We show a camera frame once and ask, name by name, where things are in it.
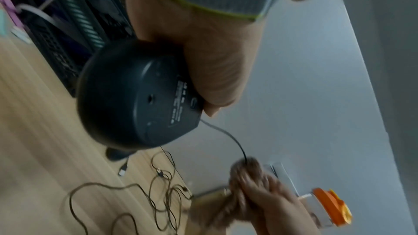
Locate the small white boxes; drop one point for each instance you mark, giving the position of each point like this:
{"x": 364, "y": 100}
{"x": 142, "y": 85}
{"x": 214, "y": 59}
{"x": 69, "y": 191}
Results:
{"x": 284, "y": 177}

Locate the black stacked tray rack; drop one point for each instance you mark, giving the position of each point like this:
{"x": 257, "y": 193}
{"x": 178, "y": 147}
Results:
{"x": 65, "y": 35}

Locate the small stamped cardboard box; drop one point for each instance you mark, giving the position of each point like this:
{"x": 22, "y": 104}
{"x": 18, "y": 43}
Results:
{"x": 209, "y": 195}

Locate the pink fluffy wiping cloth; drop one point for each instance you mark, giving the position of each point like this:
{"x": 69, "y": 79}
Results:
{"x": 235, "y": 203}

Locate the person's right hand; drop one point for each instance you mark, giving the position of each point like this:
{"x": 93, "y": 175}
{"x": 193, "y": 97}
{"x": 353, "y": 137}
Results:
{"x": 287, "y": 216}

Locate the purple plastic strip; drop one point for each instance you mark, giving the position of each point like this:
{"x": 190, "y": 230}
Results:
{"x": 11, "y": 9}

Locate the teal pen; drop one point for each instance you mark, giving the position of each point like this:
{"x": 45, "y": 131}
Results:
{"x": 3, "y": 22}

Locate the small white tube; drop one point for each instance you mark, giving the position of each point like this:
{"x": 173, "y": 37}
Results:
{"x": 21, "y": 35}

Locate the black computer mouse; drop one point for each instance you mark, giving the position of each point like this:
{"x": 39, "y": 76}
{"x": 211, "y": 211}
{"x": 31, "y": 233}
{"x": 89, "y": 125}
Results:
{"x": 116, "y": 154}
{"x": 130, "y": 99}

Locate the orange bottle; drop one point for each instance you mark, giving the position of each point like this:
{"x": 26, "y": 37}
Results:
{"x": 329, "y": 203}

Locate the person's left hand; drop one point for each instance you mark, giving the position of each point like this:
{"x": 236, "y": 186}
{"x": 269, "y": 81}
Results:
{"x": 215, "y": 56}

